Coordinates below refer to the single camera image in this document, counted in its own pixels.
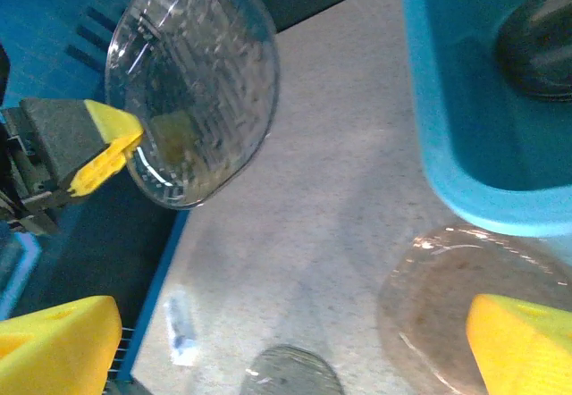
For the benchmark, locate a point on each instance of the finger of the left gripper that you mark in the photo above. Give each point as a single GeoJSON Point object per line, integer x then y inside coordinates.
{"type": "Point", "coordinates": [67, 131]}
{"type": "Point", "coordinates": [98, 171]}

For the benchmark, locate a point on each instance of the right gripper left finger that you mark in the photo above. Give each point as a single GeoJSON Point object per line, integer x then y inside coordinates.
{"type": "Point", "coordinates": [53, 350]}

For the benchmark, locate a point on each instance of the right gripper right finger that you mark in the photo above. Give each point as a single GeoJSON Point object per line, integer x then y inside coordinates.
{"type": "Point", "coordinates": [527, 350]}

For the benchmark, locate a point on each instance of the brown translucent plate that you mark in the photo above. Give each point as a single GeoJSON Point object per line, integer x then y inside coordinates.
{"type": "Point", "coordinates": [429, 305]}
{"type": "Point", "coordinates": [540, 46]}

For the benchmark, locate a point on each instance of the grey translucent plate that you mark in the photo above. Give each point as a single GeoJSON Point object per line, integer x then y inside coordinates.
{"type": "Point", "coordinates": [290, 375]}
{"type": "Point", "coordinates": [201, 55]}

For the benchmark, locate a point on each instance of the blue plastic bin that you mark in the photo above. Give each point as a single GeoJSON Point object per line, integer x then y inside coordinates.
{"type": "Point", "coordinates": [447, 100]}

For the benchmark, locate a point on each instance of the small clear plastic piece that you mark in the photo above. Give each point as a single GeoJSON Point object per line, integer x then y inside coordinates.
{"type": "Point", "coordinates": [181, 337]}

